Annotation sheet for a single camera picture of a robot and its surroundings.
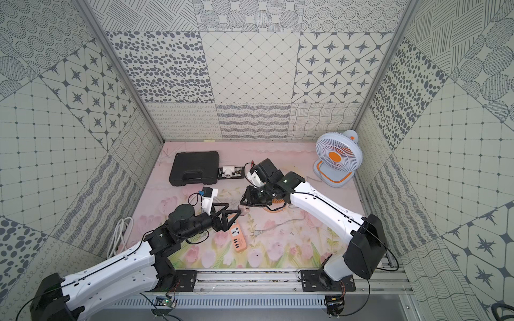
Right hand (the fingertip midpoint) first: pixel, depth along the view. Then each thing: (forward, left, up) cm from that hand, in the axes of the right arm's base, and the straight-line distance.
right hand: (245, 205), depth 74 cm
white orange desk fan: (+23, -40, +2) cm, 46 cm away
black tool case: (+26, +29, -11) cm, 40 cm away
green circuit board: (-29, +27, -19) cm, 44 cm away
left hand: (-1, +4, +3) cm, 5 cm away
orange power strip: (-8, +4, -17) cm, 19 cm away
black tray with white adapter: (+26, +11, -14) cm, 31 cm away
